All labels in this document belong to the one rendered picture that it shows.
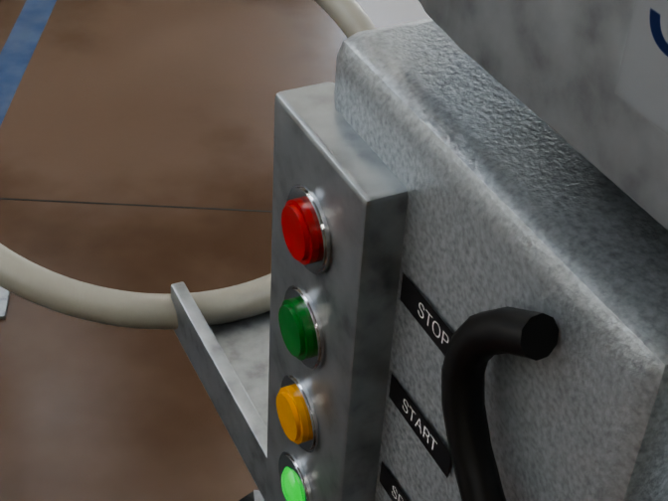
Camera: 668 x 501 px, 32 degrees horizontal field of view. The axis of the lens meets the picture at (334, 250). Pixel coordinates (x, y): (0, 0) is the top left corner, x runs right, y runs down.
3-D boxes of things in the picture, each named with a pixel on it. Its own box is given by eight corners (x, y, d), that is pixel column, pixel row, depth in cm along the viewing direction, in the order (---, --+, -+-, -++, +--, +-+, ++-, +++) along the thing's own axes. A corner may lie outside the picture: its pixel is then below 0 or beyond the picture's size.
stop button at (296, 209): (330, 272, 45) (333, 219, 43) (305, 278, 44) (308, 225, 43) (302, 235, 47) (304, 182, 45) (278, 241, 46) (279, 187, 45)
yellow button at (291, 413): (319, 450, 51) (321, 409, 49) (297, 457, 51) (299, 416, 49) (294, 411, 53) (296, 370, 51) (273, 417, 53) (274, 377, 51)
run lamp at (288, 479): (321, 518, 54) (323, 484, 53) (294, 527, 54) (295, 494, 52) (299, 481, 56) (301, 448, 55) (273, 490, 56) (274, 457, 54)
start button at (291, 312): (324, 367, 48) (327, 320, 46) (301, 374, 48) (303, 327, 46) (298, 328, 50) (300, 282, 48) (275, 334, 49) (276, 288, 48)
